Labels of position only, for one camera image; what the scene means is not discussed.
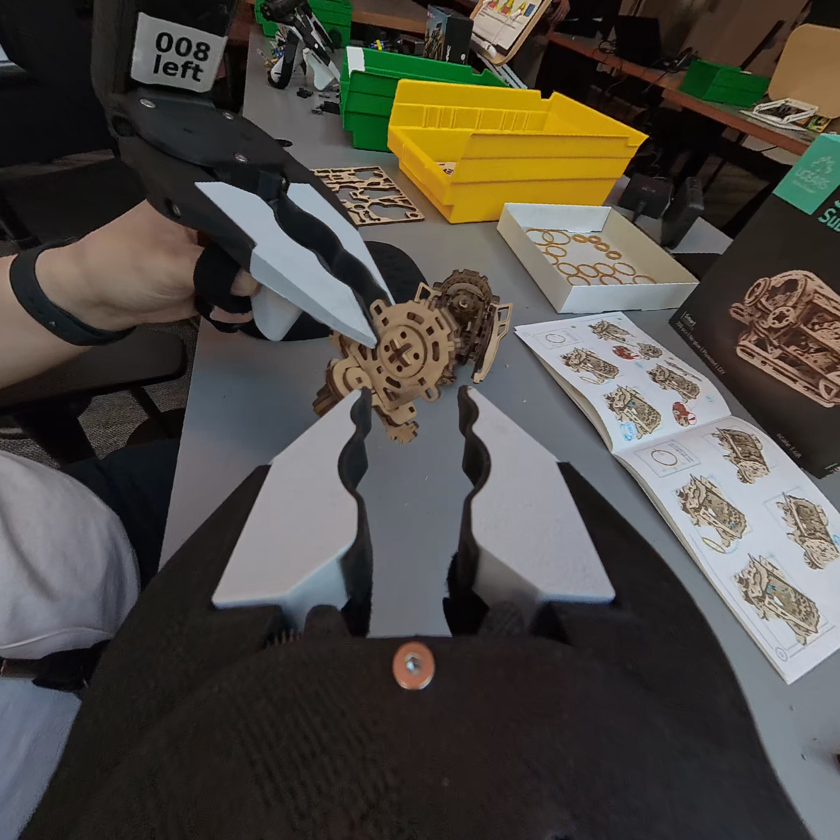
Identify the small dark box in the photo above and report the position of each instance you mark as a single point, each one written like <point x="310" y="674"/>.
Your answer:
<point x="449" y="36"/>

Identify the instruction booklet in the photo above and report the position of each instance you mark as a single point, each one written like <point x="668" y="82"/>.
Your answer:
<point x="656" y="472"/>

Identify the person's left forearm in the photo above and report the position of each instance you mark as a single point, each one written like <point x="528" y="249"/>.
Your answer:
<point x="26" y="328"/>

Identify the wooden gear module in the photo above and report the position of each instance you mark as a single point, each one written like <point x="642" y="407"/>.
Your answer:
<point x="400" y="348"/>

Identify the black power adapter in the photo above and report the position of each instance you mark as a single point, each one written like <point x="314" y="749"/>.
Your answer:
<point x="646" y="197"/>
<point x="682" y="213"/>

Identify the dark trousers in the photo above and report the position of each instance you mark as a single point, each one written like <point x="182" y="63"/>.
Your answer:
<point x="131" y="499"/>

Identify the wooden picture board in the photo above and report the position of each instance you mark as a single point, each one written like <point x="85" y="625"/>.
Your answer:
<point x="508" y="26"/>

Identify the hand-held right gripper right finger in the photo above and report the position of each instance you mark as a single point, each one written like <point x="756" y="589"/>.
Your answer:
<point x="538" y="538"/>

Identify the yellow plastic bin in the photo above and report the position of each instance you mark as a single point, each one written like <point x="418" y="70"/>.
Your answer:
<point x="525" y="177"/>

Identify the black model kit box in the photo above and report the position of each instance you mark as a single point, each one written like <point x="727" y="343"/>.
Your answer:
<point x="735" y="262"/>

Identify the black wrist rest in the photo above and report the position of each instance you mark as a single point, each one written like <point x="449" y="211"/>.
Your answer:
<point x="403" y="269"/>

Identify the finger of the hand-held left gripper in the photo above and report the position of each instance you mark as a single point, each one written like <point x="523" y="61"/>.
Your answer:
<point x="289" y="275"/>
<point x="328" y="210"/>

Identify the white shirt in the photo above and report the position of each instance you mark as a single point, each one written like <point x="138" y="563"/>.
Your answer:
<point x="52" y="558"/>

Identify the person's left hand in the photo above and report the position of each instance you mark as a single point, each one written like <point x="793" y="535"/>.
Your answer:
<point x="144" y="269"/>

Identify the punched plywood sheet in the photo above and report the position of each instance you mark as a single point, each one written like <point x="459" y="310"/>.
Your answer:
<point x="367" y="197"/>

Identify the black office chair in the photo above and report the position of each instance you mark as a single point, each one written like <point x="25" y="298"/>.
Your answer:
<point x="131" y="367"/>

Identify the black wristband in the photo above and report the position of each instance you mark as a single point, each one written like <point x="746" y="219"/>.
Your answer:
<point x="46" y="308"/>

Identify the white black toy model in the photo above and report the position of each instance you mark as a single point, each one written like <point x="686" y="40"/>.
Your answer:
<point x="289" y="62"/>

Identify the white cardboard tray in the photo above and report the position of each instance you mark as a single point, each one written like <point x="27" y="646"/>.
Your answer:
<point x="590" y="298"/>

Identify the pile of rubber bands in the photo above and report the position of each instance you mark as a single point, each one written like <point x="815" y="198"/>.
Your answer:
<point x="577" y="269"/>

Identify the pale plywood board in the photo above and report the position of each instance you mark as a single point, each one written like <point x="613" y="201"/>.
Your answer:
<point x="810" y="65"/>

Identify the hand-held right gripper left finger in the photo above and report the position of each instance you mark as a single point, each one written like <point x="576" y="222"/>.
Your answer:
<point x="289" y="538"/>

